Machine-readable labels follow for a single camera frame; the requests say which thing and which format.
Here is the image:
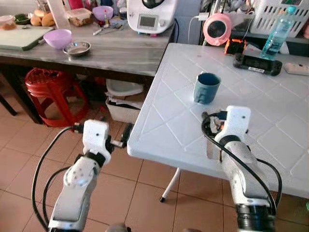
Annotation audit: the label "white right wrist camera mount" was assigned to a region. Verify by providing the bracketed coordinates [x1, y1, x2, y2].
[220, 105, 252, 144]

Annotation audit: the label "pink round appliance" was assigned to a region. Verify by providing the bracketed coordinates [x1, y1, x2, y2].
[203, 13, 233, 47]

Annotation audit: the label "short black arm cable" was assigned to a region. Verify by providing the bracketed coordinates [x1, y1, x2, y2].
[42, 165, 72, 223]
[253, 157, 284, 208]

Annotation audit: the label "long black left arm cable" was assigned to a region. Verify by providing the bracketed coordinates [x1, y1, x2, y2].
[31, 125, 85, 231]

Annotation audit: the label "dark wooden counter table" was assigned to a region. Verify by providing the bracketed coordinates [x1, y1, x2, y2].
[0, 21, 177, 125]

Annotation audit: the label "long black right arm cable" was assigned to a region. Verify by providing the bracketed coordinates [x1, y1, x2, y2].
[201, 112, 279, 216]

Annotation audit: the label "white plastic folding table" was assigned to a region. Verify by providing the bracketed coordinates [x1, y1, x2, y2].
[127, 43, 309, 203]

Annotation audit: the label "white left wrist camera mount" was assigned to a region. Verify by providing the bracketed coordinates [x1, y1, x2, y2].
[82, 119, 113, 154]

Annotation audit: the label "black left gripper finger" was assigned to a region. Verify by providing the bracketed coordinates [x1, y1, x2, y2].
[121, 123, 135, 147]

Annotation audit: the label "metal cutlery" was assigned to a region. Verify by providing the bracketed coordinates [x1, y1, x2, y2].
[93, 24, 124, 36]

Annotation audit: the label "dark blue cup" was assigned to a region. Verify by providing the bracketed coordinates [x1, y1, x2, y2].
[193, 72, 222, 105]

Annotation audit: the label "long black arm cable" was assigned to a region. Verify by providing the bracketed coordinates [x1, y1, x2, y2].
[31, 125, 85, 231]
[201, 112, 279, 216]

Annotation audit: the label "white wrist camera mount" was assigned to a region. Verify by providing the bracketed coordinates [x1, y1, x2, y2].
[220, 105, 252, 144]
[82, 119, 113, 154]

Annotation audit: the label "small clear food bowl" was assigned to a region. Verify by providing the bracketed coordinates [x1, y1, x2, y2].
[0, 15, 16, 31]

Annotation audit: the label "clear plastic food container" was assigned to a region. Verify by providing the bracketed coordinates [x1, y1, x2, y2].
[66, 8, 94, 27]

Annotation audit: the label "dark green bowl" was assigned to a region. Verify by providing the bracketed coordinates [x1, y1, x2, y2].
[14, 14, 31, 25]

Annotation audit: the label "short black left arm cable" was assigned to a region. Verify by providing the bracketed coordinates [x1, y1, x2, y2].
[42, 165, 72, 223]

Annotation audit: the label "red plastic stool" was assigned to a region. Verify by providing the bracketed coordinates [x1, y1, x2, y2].
[25, 68, 89, 128]

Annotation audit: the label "small purple bowl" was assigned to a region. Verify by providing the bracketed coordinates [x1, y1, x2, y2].
[92, 6, 114, 22]

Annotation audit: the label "orange black device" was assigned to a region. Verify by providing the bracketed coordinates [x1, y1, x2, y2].
[224, 39, 247, 56]

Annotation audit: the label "metal bowl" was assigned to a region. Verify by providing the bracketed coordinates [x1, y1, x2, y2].
[63, 41, 92, 58]

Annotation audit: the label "white power strip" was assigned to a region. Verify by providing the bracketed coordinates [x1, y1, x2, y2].
[284, 63, 309, 76]

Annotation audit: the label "short black right arm cable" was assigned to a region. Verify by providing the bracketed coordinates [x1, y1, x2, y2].
[253, 157, 284, 208]

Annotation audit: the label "white kitchen cooking machine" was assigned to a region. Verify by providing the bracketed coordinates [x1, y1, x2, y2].
[126, 0, 179, 36]

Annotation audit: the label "pale green cutting board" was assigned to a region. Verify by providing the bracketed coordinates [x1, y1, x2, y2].
[0, 25, 54, 52]

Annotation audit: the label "black handheld controller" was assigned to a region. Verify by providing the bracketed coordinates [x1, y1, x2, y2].
[233, 52, 283, 76]

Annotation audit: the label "large purple bowl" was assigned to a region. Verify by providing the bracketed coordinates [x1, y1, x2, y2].
[43, 29, 73, 50]

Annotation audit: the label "white plastic bin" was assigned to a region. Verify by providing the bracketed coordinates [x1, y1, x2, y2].
[105, 79, 146, 124]

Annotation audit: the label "brown bread rolls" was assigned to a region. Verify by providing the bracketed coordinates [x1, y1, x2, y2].
[30, 9, 55, 27]

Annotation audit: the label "clear blue water bottle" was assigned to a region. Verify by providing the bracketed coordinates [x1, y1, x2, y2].
[260, 6, 297, 61]

